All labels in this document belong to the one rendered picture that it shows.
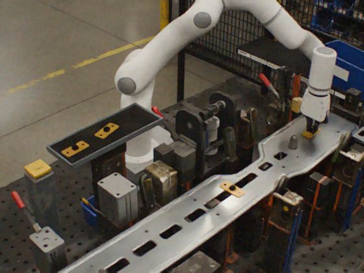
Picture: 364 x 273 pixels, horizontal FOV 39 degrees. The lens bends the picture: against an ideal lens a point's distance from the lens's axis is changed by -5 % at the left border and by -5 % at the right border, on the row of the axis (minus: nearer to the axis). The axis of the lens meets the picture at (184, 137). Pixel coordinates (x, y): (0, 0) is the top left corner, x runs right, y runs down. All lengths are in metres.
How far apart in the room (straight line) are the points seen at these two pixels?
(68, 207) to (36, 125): 1.90
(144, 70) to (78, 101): 2.30
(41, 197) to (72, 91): 2.80
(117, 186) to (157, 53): 0.57
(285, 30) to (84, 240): 1.03
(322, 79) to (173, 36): 0.54
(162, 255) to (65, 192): 0.80
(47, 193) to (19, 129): 2.38
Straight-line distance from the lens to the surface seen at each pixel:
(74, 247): 1.96
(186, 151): 1.75
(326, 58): 1.85
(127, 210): 1.58
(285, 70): 2.01
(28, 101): 4.29
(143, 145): 2.16
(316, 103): 1.95
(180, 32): 1.86
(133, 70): 1.93
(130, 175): 2.16
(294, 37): 1.82
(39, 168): 1.57
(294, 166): 1.86
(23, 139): 3.84
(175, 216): 1.62
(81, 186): 2.22
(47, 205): 1.63
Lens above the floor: 2.09
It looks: 34 degrees down
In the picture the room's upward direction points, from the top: 2 degrees clockwise
